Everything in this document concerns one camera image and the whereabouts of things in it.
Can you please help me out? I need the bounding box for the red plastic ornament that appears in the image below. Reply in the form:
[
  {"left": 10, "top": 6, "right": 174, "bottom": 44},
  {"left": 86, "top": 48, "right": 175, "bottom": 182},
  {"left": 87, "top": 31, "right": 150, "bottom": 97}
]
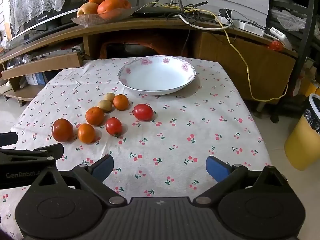
[{"left": 268, "top": 40, "right": 284, "bottom": 52}]

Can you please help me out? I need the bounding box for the white floral rim plate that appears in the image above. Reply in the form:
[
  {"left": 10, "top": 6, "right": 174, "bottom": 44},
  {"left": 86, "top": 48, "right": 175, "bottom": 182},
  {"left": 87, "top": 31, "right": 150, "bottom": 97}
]
[{"left": 118, "top": 55, "right": 197, "bottom": 96}]

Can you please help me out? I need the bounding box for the black power adapter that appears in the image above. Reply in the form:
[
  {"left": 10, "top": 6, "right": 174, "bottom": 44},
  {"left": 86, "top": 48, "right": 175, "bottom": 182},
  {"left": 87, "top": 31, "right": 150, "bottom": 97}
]
[{"left": 218, "top": 8, "right": 233, "bottom": 20}]

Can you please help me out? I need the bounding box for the cherry print tablecloth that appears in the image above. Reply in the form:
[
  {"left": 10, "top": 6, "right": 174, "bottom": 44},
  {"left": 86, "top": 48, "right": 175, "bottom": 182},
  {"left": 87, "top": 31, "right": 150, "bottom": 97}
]
[{"left": 0, "top": 57, "right": 273, "bottom": 240}]

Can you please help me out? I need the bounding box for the small red tomato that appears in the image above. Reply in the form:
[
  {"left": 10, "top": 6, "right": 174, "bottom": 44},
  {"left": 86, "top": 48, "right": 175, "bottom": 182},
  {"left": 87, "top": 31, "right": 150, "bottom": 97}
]
[{"left": 105, "top": 117, "right": 123, "bottom": 138}]

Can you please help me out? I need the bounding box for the wooden television cabinet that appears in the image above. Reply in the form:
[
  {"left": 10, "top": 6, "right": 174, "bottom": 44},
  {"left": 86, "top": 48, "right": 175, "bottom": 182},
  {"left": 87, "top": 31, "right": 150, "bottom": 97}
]
[{"left": 0, "top": 12, "right": 299, "bottom": 108}]

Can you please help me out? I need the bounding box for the black cable tangle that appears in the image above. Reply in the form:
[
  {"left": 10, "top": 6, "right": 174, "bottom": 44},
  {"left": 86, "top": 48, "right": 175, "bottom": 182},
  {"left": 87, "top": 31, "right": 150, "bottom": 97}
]
[{"left": 164, "top": 9, "right": 220, "bottom": 55}]

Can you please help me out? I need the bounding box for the oblong red tomato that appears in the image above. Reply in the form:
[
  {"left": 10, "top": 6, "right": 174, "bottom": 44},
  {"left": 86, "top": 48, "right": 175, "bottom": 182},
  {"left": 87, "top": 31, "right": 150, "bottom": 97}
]
[{"left": 133, "top": 103, "right": 154, "bottom": 122}]

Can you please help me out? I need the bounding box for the yellow red apple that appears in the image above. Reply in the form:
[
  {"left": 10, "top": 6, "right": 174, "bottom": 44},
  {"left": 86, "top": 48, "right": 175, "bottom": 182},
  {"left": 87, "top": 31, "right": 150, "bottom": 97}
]
[{"left": 76, "top": 2, "right": 99, "bottom": 18}]

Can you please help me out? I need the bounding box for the white labelled box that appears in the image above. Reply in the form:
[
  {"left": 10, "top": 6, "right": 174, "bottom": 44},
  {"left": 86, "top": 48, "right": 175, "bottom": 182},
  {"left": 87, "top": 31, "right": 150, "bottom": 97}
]
[{"left": 264, "top": 26, "right": 292, "bottom": 50}]

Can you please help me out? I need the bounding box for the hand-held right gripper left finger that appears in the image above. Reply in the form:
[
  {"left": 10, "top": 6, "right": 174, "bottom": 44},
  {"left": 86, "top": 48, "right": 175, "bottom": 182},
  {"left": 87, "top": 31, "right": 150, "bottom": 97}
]
[{"left": 30, "top": 154, "right": 127, "bottom": 206}]

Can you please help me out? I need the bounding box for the white lace cloth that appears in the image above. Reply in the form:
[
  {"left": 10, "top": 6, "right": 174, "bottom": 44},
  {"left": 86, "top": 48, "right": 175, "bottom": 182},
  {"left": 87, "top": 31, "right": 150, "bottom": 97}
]
[{"left": 8, "top": 0, "right": 76, "bottom": 34}]

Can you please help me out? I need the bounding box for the yellow trash bin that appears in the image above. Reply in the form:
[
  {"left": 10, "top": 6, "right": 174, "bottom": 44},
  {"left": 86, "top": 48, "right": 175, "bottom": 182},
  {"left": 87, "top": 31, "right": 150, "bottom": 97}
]
[{"left": 284, "top": 93, "right": 320, "bottom": 172}]

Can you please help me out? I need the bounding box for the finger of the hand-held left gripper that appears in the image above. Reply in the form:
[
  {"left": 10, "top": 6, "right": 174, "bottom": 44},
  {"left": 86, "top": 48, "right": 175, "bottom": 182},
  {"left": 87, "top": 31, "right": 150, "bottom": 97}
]
[
  {"left": 0, "top": 144, "right": 64, "bottom": 167},
  {"left": 0, "top": 132, "right": 18, "bottom": 147}
]

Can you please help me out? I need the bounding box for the small tangerine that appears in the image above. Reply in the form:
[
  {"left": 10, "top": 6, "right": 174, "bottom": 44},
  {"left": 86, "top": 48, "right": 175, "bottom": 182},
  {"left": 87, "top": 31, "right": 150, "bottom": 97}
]
[
  {"left": 113, "top": 94, "right": 130, "bottom": 111},
  {"left": 85, "top": 106, "right": 105, "bottom": 127},
  {"left": 77, "top": 123, "right": 96, "bottom": 144}
]

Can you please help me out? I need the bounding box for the blue white box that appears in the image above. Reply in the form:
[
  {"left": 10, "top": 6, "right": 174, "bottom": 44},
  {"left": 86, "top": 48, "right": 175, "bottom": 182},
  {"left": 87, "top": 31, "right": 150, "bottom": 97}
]
[{"left": 25, "top": 72, "right": 48, "bottom": 86}]

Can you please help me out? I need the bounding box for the clear glass fruit dish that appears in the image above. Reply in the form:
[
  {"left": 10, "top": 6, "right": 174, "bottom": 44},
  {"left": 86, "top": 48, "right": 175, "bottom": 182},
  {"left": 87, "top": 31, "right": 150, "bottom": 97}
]
[{"left": 71, "top": 7, "right": 138, "bottom": 27}]

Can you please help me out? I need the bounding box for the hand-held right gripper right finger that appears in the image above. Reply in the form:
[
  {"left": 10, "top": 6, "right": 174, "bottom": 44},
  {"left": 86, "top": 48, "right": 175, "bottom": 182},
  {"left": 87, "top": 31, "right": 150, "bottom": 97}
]
[{"left": 194, "top": 155, "right": 292, "bottom": 205}]

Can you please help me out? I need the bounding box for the black shelf rack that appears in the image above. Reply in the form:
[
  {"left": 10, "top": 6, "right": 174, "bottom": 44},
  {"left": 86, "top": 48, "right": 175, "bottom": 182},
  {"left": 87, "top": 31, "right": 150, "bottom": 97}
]
[{"left": 265, "top": 0, "right": 320, "bottom": 123}]

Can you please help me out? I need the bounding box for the yellow cable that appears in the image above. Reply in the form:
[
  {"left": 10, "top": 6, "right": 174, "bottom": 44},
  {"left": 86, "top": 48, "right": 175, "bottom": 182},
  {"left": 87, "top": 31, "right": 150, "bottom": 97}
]
[{"left": 147, "top": 2, "right": 290, "bottom": 103}]

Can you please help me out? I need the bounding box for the clear plastic wrap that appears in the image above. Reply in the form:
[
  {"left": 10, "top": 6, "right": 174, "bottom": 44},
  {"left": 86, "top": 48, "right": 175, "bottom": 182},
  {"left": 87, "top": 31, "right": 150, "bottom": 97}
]
[{"left": 271, "top": 8, "right": 307, "bottom": 32}]

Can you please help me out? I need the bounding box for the white power strip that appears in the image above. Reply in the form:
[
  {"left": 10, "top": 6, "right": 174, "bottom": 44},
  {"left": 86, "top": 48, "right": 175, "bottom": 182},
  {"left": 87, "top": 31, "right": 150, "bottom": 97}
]
[{"left": 228, "top": 18, "right": 265, "bottom": 37}]

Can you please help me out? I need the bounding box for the white cable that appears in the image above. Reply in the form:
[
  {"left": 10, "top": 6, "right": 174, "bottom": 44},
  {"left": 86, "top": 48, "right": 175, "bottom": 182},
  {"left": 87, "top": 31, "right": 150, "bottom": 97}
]
[{"left": 174, "top": 13, "right": 232, "bottom": 31}]

